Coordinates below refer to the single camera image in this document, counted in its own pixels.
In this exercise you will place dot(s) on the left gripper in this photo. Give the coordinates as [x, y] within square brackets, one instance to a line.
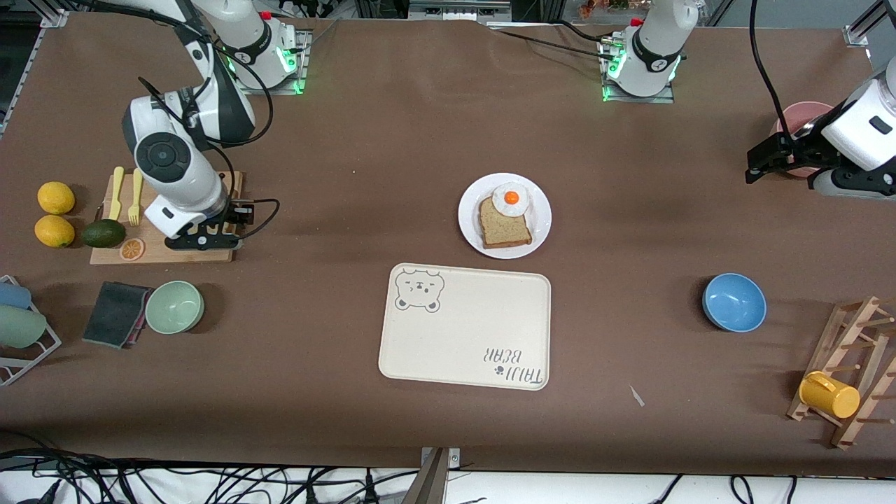
[799, 148]

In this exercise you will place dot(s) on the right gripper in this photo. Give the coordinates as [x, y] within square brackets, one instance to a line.
[236, 212]

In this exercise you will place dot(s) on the white round plate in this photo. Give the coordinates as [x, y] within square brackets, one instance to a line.
[469, 217]

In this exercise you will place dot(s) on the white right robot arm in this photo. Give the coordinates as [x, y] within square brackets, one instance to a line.
[175, 161]

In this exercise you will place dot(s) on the pink bowl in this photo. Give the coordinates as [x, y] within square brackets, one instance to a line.
[805, 112]

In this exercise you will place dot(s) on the pale green bowl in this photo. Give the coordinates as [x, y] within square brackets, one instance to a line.
[174, 306]

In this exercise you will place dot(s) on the orange slice toy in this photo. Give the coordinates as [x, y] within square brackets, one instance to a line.
[131, 248]

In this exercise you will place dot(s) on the yellow plastic fork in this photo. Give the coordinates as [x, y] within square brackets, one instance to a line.
[135, 196]

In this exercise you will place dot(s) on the yellow plastic knife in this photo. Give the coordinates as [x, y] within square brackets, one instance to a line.
[116, 192]

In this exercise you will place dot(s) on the bamboo cutting board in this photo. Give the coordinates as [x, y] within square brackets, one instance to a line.
[105, 255]

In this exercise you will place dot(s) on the dark green avocado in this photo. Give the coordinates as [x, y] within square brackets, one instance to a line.
[103, 233]

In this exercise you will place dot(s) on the dark grey folded cloth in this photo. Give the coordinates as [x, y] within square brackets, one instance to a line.
[112, 313]

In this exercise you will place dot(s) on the yellow lemon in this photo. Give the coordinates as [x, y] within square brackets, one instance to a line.
[56, 197]
[54, 231]

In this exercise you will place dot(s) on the blue bowl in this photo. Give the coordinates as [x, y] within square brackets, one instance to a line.
[733, 302]

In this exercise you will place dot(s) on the blue cup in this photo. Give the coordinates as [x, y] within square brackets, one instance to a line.
[12, 295]

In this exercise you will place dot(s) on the wooden mug rack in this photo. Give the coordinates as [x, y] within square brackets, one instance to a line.
[829, 353]

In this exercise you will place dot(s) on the pale green cup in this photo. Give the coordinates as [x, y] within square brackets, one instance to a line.
[19, 327]

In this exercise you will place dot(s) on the yellow mug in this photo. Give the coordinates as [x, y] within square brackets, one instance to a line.
[829, 395]

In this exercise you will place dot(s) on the cream bear print tray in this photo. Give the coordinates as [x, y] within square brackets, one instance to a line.
[462, 329]

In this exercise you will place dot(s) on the small clear plastic scrap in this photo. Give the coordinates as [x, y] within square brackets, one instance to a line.
[637, 396]

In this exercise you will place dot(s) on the brown bread slice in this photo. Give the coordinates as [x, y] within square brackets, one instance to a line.
[504, 229]

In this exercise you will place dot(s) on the grey equipment box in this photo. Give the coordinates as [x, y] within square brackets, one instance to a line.
[455, 8]

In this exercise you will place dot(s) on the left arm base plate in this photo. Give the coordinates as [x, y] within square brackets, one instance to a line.
[640, 99]

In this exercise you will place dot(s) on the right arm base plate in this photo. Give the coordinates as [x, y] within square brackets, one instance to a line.
[266, 89]

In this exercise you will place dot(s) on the metal table bracket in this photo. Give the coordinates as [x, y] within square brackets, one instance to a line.
[434, 476]

